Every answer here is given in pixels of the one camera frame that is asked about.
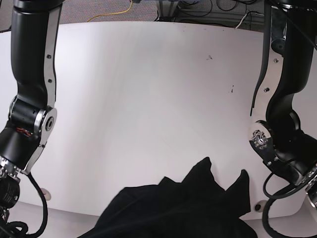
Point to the black t-shirt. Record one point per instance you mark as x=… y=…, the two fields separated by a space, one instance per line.
x=197 y=207

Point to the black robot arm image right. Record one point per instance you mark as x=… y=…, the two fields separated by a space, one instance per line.
x=275 y=134

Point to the table grommet hole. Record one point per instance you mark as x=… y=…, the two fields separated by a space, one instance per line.
x=259 y=206
x=46 y=194

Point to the aluminium frame stand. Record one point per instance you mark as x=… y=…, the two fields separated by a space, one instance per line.
x=166 y=10

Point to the black robot arm image left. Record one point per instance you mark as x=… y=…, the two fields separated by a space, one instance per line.
x=32 y=114

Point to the right table grommet hole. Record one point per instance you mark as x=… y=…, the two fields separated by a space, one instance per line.
x=259 y=206

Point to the left table grommet hole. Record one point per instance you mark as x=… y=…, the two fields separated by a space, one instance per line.
x=46 y=194

